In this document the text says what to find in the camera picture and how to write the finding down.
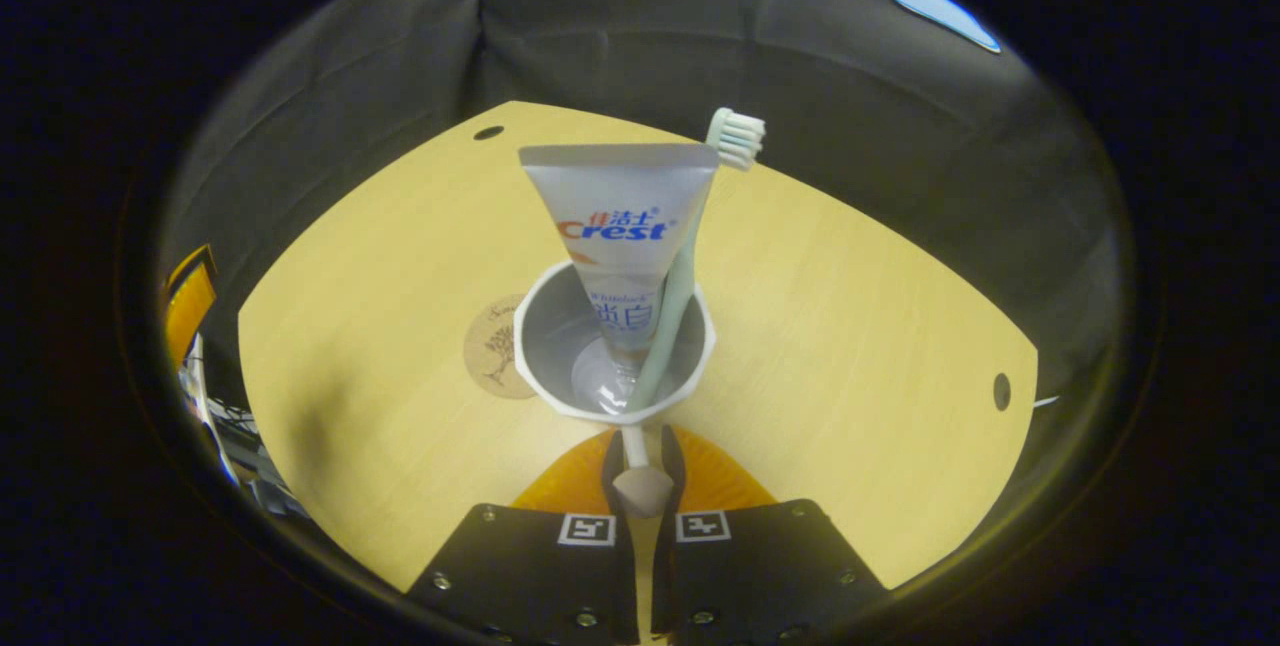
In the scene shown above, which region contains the white toothpaste tube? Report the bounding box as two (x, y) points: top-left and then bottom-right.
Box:
(518, 144), (721, 407)

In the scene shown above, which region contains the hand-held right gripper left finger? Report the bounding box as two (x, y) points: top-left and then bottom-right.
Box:
(405, 429), (641, 645)

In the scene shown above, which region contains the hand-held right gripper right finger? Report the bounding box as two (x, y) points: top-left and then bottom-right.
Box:
(650, 424), (889, 641)

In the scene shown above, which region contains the round cork coaster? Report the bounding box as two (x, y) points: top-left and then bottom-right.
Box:
(463, 294), (541, 400)

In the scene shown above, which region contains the white cup with wooden handle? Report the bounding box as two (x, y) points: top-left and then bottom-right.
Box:
(513, 259), (717, 519)

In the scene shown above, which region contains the pale green toothbrush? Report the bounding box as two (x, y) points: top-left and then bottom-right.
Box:
(630, 107), (767, 412)

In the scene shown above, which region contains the wooden desktop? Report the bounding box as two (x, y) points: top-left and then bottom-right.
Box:
(238, 101), (1039, 592)

